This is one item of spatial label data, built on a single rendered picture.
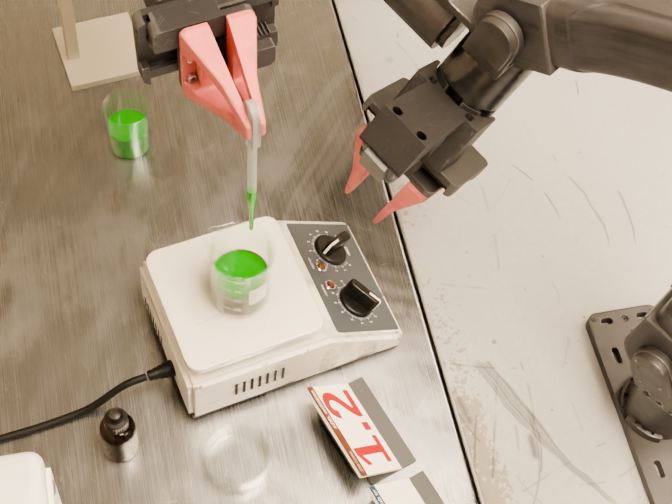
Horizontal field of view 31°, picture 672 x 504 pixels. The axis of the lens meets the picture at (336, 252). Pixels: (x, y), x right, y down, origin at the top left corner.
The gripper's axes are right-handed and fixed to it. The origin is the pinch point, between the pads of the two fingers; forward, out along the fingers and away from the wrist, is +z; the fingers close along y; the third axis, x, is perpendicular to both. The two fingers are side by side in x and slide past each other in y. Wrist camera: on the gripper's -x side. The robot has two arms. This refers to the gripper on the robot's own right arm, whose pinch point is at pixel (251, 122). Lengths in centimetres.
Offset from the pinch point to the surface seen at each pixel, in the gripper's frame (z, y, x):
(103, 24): -38.6, -1.1, 31.7
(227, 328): 2.8, -3.1, 23.2
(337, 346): 6.1, 5.5, 26.7
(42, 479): 30.0, -19.0, -28.6
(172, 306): -0.7, -6.6, 23.2
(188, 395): 5.7, -7.7, 26.8
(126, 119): -24.5, -3.1, 29.3
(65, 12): -35.2, -5.2, 24.7
